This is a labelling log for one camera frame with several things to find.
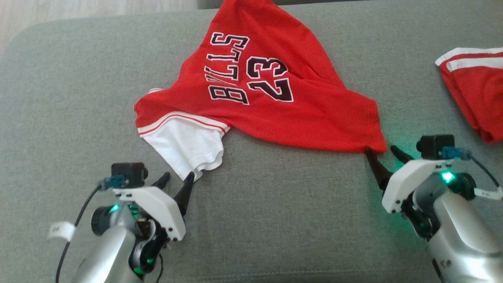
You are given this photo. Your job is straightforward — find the red shorts with white stripes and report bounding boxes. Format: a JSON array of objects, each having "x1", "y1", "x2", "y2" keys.
[{"x1": 435, "y1": 47, "x2": 503, "y2": 144}]

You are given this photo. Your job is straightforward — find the red white basketball jersey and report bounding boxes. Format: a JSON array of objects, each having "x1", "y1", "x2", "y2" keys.
[{"x1": 134, "y1": 0, "x2": 388, "y2": 182}]

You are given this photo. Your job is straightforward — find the blue camera cable plug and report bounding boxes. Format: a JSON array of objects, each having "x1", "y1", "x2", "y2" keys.
[
  {"x1": 442, "y1": 146, "x2": 472, "y2": 161},
  {"x1": 97, "y1": 175, "x2": 129, "y2": 191}
]

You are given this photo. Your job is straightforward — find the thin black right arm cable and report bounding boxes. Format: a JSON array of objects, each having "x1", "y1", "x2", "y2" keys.
[{"x1": 469, "y1": 155, "x2": 502, "y2": 189}]

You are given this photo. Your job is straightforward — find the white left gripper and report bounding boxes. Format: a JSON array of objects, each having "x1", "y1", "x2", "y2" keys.
[{"x1": 112, "y1": 171, "x2": 196, "y2": 242}]

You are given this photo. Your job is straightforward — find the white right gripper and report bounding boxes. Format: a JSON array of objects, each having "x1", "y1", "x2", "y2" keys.
[{"x1": 365, "y1": 145, "x2": 455, "y2": 215}]

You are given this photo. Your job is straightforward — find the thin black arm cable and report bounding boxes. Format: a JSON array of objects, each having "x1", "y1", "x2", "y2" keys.
[
  {"x1": 469, "y1": 155, "x2": 502, "y2": 189},
  {"x1": 55, "y1": 184, "x2": 103, "y2": 283}
]

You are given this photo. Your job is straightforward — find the white right cable label tag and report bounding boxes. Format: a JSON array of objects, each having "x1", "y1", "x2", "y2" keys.
[{"x1": 474, "y1": 186, "x2": 503, "y2": 201}]

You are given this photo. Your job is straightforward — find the grey fabric sofa seat cushion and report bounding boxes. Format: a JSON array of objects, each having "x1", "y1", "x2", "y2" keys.
[{"x1": 0, "y1": 0, "x2": 503, "y2": 283}]

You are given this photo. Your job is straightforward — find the white left cable label tag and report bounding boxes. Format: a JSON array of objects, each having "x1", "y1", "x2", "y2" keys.
[{"x1": 47, "y1": 221, "x2": 76, "y2": 241}]

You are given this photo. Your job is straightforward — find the white cable label tag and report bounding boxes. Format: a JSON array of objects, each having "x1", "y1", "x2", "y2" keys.
[
  {"x1": 47, "y1": 221, "x2": 76, "y2": 241},
  {"x1": 474, "y1": 186, "x2": 503, "y2": 201}
]

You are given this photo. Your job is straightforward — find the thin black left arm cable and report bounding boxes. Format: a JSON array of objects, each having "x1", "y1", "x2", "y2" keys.
[{"x1": 55, "y1": 184, "x2": 103, "y2": 283}]

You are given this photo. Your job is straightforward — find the blue left camera cable plug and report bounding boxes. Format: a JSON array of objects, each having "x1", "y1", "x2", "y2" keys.
[{"x1": 97, "y1": 175, "x2": 129, "y2": 191}]

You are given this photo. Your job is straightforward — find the blue right camera cable plug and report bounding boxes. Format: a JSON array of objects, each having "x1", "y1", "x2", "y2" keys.
[{"x1": 442, "y1": 146, "x2": 472, "y2": 161}]

